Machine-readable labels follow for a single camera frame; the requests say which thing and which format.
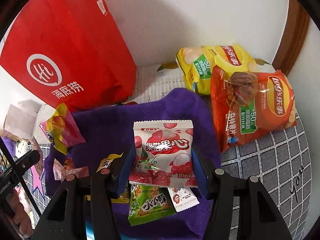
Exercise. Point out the pink yellow snack packet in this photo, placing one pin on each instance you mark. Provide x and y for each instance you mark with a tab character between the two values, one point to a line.
61	129

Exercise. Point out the brown door frame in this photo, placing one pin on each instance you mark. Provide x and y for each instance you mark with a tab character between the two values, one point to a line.
292	40

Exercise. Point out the pink panda snack packet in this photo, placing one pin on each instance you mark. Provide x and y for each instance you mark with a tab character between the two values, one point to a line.
62	171

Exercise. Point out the purple towel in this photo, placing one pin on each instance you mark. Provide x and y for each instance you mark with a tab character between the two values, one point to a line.
160	119

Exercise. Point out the orange Lays chips bag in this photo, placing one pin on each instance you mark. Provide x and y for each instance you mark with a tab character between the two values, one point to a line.
247	106

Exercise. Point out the green yellow snack packet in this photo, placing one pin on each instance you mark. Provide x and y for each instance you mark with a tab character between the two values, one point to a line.
149	203

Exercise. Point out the red paper shopping bag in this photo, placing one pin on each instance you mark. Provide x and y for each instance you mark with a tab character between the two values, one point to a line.
69	51

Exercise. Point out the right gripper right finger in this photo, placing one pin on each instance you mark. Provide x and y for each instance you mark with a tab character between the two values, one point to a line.
259	217

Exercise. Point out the yellow Lays chips bag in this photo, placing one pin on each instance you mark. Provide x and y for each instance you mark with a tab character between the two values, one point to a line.
197	64

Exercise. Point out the left hand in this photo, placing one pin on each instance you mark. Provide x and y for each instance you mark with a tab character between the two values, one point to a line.
20	217

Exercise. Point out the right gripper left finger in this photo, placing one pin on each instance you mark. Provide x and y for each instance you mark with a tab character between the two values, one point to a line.
64	217

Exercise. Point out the lychee candy packet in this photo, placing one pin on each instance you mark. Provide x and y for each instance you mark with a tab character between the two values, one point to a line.
163	154

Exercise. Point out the grey checkered tablecloth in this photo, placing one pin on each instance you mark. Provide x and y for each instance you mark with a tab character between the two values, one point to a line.
281	159

